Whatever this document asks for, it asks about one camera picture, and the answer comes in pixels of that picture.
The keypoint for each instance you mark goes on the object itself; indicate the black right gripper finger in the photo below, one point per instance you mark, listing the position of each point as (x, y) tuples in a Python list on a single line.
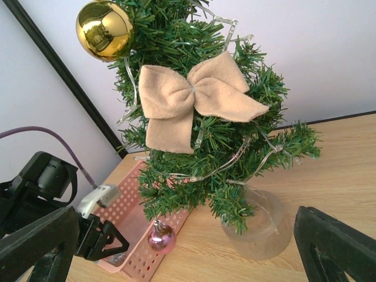
[(331, 250)]

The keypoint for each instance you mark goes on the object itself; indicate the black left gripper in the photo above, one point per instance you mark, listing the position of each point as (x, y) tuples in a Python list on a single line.
[(49, 244)]

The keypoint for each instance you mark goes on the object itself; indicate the round wooden tree base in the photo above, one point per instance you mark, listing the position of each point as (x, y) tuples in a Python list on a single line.
[(268, 230)]

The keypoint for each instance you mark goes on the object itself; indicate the pink perforated plastic basket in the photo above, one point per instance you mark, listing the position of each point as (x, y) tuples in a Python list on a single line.
[(140, 261)]

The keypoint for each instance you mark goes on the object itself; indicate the pink bauble ornament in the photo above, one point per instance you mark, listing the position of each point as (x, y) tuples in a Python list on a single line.
[(162, 239)]

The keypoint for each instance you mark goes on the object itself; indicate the gold bauble ornament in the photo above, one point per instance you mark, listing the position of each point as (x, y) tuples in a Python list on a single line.
[(104, 30)]

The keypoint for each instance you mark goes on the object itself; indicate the small green christmas tree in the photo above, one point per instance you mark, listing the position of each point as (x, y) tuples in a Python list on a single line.
[(170, 33)]

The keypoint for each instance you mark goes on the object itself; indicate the clear led string lights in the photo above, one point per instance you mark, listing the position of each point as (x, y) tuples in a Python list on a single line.
[(205, 104)]

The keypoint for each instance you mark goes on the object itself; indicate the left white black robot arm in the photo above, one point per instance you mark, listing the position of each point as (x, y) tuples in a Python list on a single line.
[(47, 183)]

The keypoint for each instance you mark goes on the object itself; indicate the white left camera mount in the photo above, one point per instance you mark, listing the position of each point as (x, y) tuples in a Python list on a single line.
[(88, 203)]

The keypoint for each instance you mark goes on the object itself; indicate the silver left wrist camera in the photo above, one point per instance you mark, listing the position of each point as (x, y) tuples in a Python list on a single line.
[(108, 194)]

